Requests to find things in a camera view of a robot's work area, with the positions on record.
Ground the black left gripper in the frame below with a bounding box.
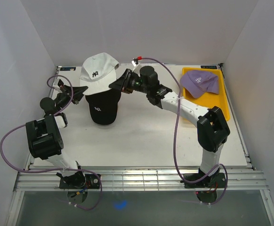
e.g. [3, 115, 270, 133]
[55, 84, 90, 112]

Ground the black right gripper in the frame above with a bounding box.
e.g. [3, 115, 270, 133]
[108, 70, 148, 96]

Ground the white baseball cap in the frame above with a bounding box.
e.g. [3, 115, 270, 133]
[80, 52, 120, 96]

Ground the black baseball cap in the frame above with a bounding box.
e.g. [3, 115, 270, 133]
[85, 89, 121, 126]

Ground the lavender baseball cap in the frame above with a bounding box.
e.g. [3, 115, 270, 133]
[180, 70, 219, 98]

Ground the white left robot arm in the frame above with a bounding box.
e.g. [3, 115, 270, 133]
[25, 85, 88, 188]

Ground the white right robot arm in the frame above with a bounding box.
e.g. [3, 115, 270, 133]
[109, 66, 230, 187]

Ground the yellow plastic bin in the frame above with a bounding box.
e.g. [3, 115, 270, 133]
[182, 66, 230, 121]

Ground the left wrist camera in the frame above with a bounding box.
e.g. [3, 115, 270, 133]
[52, 79, 64, 92]

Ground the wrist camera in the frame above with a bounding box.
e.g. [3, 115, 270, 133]
[131, 56, 143, 68]
[52, 79, 64, 92]

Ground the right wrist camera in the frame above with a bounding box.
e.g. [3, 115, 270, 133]
[131, 56, 143, 68]

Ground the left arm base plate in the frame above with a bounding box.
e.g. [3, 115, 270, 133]
[58, 174, 100, 190]

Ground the aluminium frame rail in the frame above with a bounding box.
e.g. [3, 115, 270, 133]
[14, 169, 269, 192]

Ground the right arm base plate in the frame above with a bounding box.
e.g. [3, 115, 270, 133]
[183, 173, 227, 189]

